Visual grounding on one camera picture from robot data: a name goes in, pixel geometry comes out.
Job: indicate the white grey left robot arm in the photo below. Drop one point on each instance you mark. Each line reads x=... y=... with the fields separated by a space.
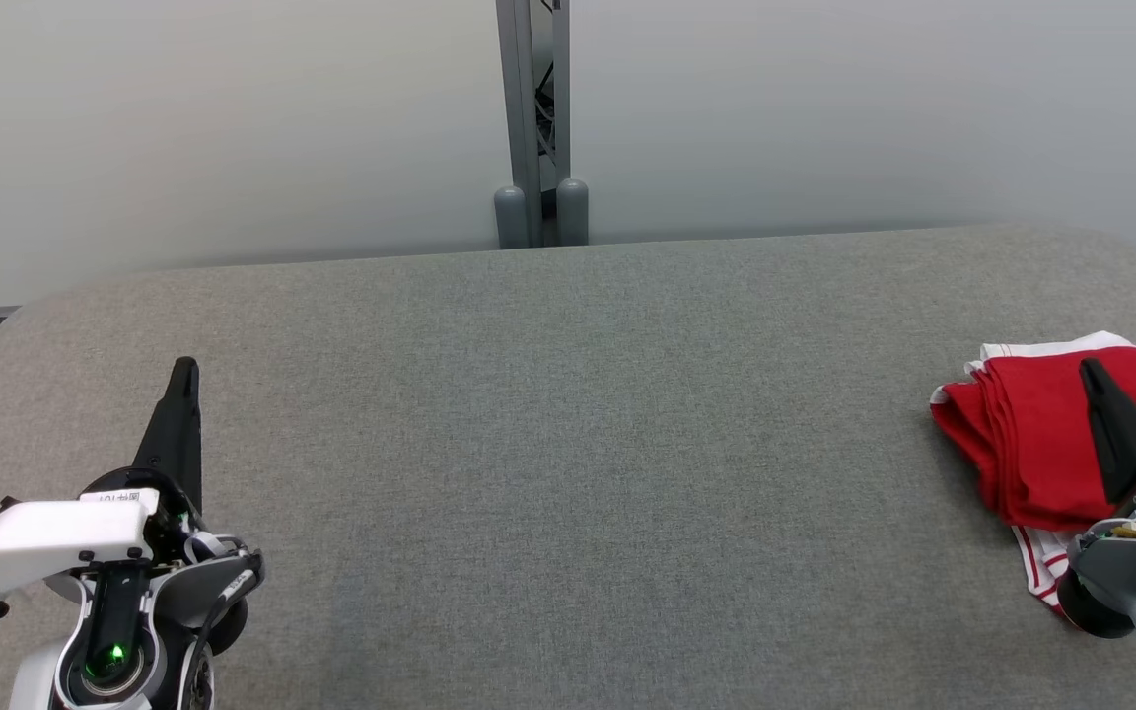
x=124 y=641

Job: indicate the red white printed shorts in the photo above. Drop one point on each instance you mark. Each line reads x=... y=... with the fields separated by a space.
x=1031 y=434

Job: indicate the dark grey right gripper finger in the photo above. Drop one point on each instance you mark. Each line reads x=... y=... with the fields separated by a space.
x=1115 y=434

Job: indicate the grey metal partition post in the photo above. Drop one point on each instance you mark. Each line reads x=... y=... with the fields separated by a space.
x=519 y=99

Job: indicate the grey cylindrical post foot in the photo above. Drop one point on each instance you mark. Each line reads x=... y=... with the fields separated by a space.
x=511 y=222
x=573 y=212

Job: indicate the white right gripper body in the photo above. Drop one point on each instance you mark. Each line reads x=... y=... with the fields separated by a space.
x=1120 y=572

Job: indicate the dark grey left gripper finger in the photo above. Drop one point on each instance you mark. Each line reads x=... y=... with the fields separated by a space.
x=176 y=434

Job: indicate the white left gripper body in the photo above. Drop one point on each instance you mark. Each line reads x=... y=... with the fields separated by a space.
x=45 y=542

